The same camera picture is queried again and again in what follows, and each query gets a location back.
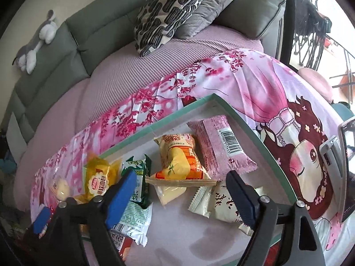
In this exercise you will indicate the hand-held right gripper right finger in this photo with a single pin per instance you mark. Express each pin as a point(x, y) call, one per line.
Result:
point(244, 202)

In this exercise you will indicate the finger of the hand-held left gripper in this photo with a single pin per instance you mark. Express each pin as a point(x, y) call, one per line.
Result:
point(41, 220)

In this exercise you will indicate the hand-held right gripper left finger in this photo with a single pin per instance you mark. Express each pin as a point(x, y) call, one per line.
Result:
point(119, 199)

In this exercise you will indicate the white snack packet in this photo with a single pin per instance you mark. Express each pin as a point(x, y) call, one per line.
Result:
point(222, 202)

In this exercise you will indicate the mint green snack packet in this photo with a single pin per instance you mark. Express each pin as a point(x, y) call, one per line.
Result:
point(133, 221)

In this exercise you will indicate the green white biscuit packet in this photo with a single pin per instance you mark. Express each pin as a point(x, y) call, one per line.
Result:
point(142, 183)

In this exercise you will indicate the golden transparent snack packet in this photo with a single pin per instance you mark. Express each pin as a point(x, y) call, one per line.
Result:
point(99, 177)

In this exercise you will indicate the small round pastry packet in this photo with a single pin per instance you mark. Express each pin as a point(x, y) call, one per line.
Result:
point(61, 189)

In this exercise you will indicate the small cream snack packet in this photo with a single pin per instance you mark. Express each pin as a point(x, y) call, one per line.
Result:
point(201, 202)

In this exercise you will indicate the red white biscuit packet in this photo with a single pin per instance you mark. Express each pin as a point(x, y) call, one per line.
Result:
point(122, 243)

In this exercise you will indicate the pink snack packet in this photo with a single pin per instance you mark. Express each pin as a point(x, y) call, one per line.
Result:
point(219, 146)

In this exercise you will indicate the white tray teal rim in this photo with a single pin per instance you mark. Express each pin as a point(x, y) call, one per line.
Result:
point(172, 238)

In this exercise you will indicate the yellow orange snack packet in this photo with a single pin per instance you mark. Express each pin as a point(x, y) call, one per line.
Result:
point(177, 158)

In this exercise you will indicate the teal cloth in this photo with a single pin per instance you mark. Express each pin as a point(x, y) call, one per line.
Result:
point(8, 163)

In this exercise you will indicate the silver phone stand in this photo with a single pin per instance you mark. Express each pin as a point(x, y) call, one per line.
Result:
point(331, 155)

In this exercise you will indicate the black smartphone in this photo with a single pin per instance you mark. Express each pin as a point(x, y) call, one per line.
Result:
point(348, 166)

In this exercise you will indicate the pink printed blanket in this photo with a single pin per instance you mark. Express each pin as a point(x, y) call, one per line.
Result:
point(249, 88)

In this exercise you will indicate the pink round stool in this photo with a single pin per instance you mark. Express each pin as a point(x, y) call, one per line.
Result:
point(316, 83)

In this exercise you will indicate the grey white plush toy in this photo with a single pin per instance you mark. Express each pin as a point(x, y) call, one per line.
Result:
point(48, 32)

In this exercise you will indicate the black drying rack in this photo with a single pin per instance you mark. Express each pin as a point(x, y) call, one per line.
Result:
point(307, 19)

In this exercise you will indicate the black patterned pillow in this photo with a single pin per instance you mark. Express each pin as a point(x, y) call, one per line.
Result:
point(169, 11)

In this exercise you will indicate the grey quilted pillow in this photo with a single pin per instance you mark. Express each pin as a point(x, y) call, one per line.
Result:
point(210, 8)

